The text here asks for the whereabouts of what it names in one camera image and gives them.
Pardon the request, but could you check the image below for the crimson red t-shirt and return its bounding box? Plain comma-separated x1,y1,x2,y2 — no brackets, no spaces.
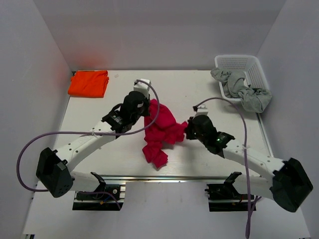
142,99,188,170

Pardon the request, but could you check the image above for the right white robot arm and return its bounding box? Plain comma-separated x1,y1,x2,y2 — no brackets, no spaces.
185,115,314,212

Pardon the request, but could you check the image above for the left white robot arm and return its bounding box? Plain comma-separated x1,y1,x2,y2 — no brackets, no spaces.
36,91,150,199

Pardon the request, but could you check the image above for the folded orange t-shirt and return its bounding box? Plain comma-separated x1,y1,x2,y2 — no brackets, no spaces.
68,70,109,98

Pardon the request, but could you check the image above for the grey t-shirt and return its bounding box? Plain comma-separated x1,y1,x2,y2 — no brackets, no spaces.
210,67,272,113

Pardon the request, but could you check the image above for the white plastic laundry basket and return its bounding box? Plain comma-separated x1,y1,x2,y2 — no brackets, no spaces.
214,54,270,90

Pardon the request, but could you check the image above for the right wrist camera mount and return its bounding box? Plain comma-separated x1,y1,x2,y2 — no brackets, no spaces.
193,104,208,117

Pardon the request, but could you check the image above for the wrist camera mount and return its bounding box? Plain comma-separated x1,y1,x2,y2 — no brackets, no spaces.
133,79,151,98
193,104,208,117

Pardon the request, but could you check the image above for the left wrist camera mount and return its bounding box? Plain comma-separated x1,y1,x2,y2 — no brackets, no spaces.
133,79,151,98

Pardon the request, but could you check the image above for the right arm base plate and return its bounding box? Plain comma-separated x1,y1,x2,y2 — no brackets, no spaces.
205,183,248,212

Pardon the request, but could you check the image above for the aluminium table edge rail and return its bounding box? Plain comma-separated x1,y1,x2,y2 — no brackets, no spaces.
37,174,277,184

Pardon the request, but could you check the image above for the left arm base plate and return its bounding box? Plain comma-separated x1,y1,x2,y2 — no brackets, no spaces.
72,183,126,211

